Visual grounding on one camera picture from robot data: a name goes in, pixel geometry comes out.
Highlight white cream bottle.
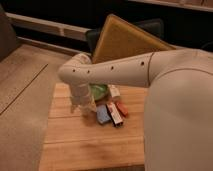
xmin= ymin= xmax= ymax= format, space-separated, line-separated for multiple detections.
xmin=108 ymin=85 xmax=120 ymax=99

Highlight orange red pepper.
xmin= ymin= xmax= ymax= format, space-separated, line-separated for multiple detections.
xmin=116 ymin=101 xmax=128 ymax=117

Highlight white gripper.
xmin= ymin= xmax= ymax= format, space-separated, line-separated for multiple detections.
xmin=69 ymin=84 xmax=97 ymax=115

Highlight dark red-white box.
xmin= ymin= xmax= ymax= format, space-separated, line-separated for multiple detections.
xmin=107 ymin=102 xmax=123 ymax=127

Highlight yellow cushion board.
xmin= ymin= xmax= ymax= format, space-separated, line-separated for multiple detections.
xmin=92 ymin=14 xmax=174 ymax=63

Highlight green ceramic bowl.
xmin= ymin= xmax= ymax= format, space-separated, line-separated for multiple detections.
xmin=90 ymin=84 xmax=108 ymax=101

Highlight dark chair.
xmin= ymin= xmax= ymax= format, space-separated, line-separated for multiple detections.
xmin=85 ymin=18 xmax=164 ymax=54

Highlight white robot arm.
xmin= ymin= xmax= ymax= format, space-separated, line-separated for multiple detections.
xmin=59 ymin=49 xmax=213 ymax=171

